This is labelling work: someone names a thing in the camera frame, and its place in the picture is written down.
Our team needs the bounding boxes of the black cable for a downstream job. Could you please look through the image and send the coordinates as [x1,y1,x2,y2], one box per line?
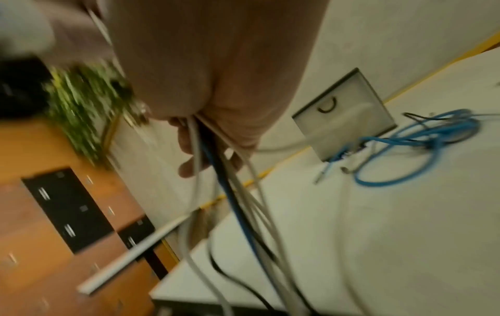
[196,121,317,316]
[402,111,482,149]

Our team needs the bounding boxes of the person's right hand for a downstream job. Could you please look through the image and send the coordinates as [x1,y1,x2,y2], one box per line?
[99,0,331,179]

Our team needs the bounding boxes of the white side table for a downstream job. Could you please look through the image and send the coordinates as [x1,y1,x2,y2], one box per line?
[76,212,196,295]

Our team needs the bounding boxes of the person's left hand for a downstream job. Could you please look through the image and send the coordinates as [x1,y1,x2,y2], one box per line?
[41,0,115,60]

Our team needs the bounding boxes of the green plant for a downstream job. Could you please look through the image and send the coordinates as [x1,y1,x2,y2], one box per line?
[43,61,136,168]

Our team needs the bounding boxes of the black-topped grey drawer box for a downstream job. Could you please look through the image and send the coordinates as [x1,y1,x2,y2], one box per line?
[292,68,398,163]

